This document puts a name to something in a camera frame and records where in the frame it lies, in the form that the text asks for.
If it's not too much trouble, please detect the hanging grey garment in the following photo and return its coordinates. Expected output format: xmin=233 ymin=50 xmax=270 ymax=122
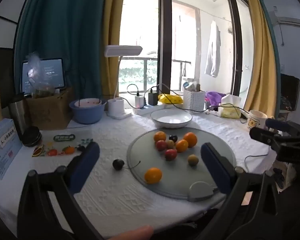
xmin=204 ymin=21 xmax=221 ymax=77

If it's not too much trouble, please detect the white air conditioner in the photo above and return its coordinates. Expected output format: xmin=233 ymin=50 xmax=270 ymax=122
xmin=275 ymin=16 xmax=300 ymax=28

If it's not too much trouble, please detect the purple cloth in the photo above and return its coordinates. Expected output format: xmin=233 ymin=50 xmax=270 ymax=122
xmin=205 ymin=91 xmax=227 ymax=106

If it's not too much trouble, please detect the yellow plastic bag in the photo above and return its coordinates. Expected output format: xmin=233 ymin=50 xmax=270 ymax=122
xmin=158 ymin=93 xmax=184 ymax=105

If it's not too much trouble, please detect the white bowl with dark rim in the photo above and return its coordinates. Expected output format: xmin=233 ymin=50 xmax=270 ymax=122
xmin=150 ymin=109 xmax=192 ymax=130

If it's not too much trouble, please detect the teal curtain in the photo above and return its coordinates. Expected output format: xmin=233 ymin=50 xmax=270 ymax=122
xmin=15 ymin=0 xmax=110 ymax=98

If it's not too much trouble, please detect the black box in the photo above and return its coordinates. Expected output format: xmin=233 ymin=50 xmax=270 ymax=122
xmin=280 ymin=74 xmax=300 ymax=111

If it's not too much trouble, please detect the balcony railing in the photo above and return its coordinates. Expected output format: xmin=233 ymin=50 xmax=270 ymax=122
xmin=119 ymin=57 xmax=158 ymax=85

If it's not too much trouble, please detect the white power strip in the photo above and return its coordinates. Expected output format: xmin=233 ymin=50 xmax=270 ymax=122
xmin=132 ymin=104 xmax=165 ymax=116

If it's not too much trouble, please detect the black charger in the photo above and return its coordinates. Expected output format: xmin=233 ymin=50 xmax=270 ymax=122
xmin=148 ymin=92 xmax=159 ymax=106

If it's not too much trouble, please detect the white woven basket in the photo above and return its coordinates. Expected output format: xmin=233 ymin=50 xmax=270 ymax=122
xmin=183 ymin=89 xmax=206 ymax=111

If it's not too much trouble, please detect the pink bowl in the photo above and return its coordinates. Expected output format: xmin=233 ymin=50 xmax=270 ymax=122
xmin=74 ymin=98 xmax=102 ymax=107

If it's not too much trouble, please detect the white tissue pack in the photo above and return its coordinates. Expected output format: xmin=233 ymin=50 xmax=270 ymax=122
xmin=220 ymin=94 xmax=241 ymax=108

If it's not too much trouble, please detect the yellow wipes pack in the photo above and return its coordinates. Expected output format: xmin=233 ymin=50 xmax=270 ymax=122
xmin=220 ymin=106 xmax=241 ymax=119

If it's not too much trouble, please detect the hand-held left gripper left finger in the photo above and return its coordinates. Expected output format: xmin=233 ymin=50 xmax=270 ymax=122
xmin=17 ymin=142 xmax=100 ymax=240

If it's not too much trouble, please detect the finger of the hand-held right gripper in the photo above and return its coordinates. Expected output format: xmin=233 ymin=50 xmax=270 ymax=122
xmin=249 ymin=127 xmax=300 ymax=163
xmin=265 ymin=118 xmax=300 ymax=137

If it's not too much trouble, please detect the long black cable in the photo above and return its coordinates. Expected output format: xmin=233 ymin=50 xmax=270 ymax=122
xmin=150 ymin=83 xmax=249 ymax=117

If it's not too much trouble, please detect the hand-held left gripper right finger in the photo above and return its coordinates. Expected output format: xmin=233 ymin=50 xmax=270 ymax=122
xmin=200 ymin=142 xmax=285 ymax=240

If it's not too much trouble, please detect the white charger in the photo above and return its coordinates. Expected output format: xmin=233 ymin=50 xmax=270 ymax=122
xmin=135 ymin=95 xmax=147 ymax=109

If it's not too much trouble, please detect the black round lid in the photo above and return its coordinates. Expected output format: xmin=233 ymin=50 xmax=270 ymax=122
xmin=22 ymin=126 xmax=42 ymax=147

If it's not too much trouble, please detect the blue plastic basin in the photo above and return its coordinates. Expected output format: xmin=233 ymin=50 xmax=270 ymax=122
xmin=69 ymin=99 xmax=107 ymax=125

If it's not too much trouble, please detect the white cartoon bear mug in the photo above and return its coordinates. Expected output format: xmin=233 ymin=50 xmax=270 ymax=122
xmin=247 ymin=110 xmax=268 ymax=133

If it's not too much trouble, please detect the cardboard box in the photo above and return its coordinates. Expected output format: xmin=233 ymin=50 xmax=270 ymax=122
xmin=26 ymin=88 xmax=74 ymax=130

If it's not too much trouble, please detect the blue tissue box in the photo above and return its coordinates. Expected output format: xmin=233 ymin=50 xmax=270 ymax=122
xmin=0 ymin=118 xmax=23 ymax=180

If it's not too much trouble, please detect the round grey tray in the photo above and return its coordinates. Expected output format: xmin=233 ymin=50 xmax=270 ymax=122
xmin=127 ymin=128 xmax=237 ymax=202

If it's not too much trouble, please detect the white desk lamp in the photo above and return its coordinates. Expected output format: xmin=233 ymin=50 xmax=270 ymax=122
xmin=104 ymin=45 xmax=143 ymax=119

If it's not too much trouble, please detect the dark sliding door frame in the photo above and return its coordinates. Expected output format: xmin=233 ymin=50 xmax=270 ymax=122
xmin=159 ymin=0 xmax=172 ymax=93
xmin=227 ymin=0 xmax=243 ymax=96

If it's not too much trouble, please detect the tablet with dark screen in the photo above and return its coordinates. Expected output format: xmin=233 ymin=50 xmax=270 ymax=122
xmin=21 ymin=58 xmax=66 ymax=97

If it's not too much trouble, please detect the short black cable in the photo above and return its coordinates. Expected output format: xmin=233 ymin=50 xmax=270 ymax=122
xmin=127 ymin=84 xmax=141 ymax=98

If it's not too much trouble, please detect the person's left hand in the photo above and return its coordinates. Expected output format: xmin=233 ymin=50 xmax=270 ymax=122
xmin=107 ymin=225 xmax=154 ymax=240

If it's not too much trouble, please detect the red plum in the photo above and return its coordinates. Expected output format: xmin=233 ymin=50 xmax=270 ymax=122
xmin=164 ymin=149 xmax=177 ymax=161

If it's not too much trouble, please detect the dark cherry with stem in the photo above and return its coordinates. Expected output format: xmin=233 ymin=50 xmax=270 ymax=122
xmin=112 ymin=159 xmax=141 ymax=171

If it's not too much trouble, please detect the steel thermos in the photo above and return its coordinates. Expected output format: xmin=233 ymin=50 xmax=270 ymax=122
xmin=8 ymin=94 xmax=32 ymax=140

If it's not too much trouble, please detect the clear plastic bag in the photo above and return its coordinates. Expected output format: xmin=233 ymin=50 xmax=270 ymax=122
xmin=26 ymin=52 xmax=57 ymax=98

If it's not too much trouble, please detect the yellow curtain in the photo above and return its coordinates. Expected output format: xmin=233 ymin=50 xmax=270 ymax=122
xmin=100 ymin=0 xmax=127 ymax=98
xmin=241 ymin=0 xmax=278 ymax=113

